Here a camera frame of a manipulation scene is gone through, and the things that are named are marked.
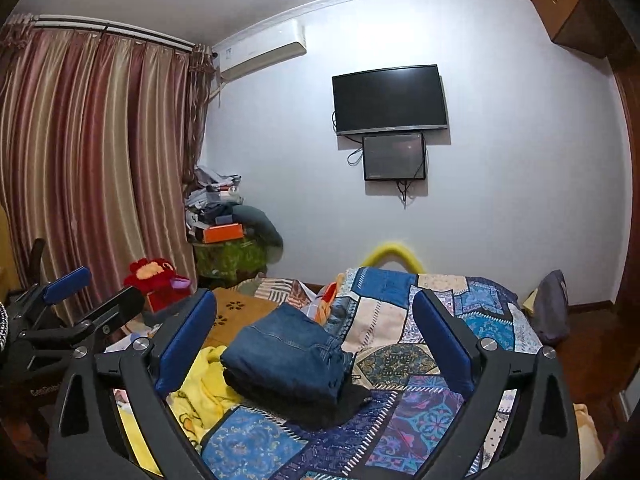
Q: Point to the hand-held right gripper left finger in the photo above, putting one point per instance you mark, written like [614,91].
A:
[185,340]

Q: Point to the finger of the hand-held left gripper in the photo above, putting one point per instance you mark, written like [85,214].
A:
[115,307]
[67,282]

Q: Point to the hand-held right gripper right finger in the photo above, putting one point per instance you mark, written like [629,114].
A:
[445,345]

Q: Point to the blue denim jacket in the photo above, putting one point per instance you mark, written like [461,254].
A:
[290,350]

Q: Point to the red plush toy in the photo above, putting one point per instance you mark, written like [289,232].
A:
[150,280]

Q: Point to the blue patchwork quilt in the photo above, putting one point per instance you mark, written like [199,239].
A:
[400,360]

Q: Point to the yellow cartoon blanket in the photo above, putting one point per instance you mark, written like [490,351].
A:
[205,385]

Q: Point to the green patterned cloth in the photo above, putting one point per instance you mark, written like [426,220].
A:
[227,260]

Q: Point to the yellow fuzzy object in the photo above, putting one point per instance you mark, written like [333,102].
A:
[395,251]

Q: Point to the striped patterned cloth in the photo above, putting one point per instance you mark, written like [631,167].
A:
[280,290]

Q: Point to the grey bag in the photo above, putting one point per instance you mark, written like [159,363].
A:
[550,305]

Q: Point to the orange box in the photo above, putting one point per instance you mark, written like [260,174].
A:
[225,233]

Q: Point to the striped brown curtain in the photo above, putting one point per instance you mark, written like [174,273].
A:
[90,160]

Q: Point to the orange printed cloth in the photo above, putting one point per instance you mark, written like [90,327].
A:
[327,300]

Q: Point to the black folded garment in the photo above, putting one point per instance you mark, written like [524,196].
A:
[335,407]

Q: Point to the dark green pillow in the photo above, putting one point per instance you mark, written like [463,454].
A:
[262,227]

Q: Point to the pile of clutter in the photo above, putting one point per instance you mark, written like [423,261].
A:
[212,195]

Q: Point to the cream blanket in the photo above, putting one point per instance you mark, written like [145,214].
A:
[587,435]

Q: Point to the curtain rod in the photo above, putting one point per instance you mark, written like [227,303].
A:
[100,29]

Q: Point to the white air conditioner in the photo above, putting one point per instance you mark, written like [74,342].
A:
[260,52]

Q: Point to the small black wall monitor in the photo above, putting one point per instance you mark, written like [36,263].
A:
[394,156]

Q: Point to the wall-mounted black television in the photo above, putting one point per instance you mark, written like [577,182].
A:
[390,97]

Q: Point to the brown wooden wall cabinet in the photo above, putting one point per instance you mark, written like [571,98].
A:
[575,0]

